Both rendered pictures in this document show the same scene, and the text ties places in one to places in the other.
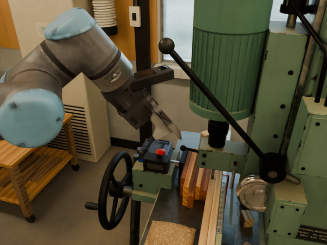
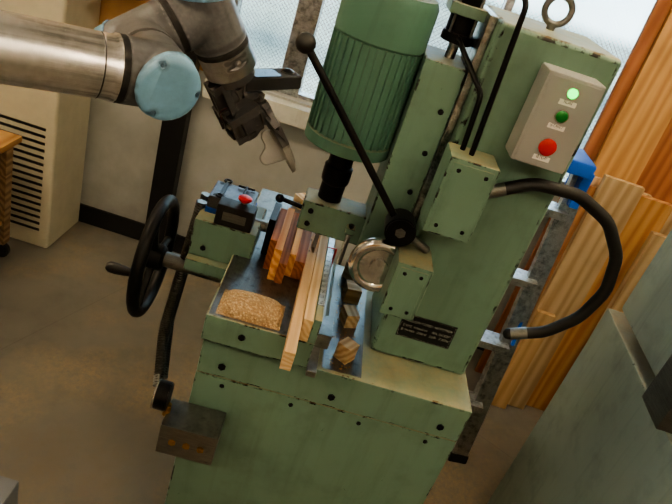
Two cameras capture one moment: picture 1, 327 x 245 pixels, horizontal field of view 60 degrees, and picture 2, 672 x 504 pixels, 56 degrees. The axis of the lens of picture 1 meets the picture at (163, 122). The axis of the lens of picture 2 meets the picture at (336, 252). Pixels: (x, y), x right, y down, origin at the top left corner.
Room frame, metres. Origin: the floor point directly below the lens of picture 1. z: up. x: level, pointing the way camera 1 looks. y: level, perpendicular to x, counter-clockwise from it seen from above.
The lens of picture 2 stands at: (-0.48, 0.20, 1.63)
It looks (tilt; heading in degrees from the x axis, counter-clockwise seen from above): 29 degrees down; 341
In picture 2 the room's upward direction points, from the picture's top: 19 degrees clockwise
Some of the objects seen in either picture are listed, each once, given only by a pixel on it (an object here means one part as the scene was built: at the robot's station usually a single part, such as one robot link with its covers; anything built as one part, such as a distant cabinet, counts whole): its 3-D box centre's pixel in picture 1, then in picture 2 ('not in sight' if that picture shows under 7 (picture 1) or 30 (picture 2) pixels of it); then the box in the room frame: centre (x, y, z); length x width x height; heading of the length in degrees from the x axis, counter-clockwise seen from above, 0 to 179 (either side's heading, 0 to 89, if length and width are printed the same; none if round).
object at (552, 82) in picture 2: not in sight; (553, 119); (0.49, -0.43, 1.40); 0.10 x 0.06 x 0.16; 76
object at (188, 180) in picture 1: (190, 174); (281, 242); (0.72, -0.09, 0.94); 0.20 x 0.02 x 0.08; 166
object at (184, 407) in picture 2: not in sight; (190, 432); (0.48, 0.04, 0.58); 0.12 x 0.08 x 0.08; 76
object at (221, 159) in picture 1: (221, 157); (331, 219); (0.70, -0.18, 1.03); 0.14 x 0.07 x 0.09; 76
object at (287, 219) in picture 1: (283, 206); (405, 281); (0.50, -0.30, 1.02); 0.09 x 0.07 x 0.12; 166
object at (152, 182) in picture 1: (157, 169); (228, 230); (0.77, 0.02, 0.91); 0.15 x 0.14 x 0.09; 166
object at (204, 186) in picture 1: (206, 179); (301, 252); (0.71, -0.14, 0.92); 0.16 x 0.02 x 0.04; 166
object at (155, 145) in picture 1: (155, 153); (233, 202); (0.77, 0.03, 0.99); 0.13 x 0.11 x 0.06; 166
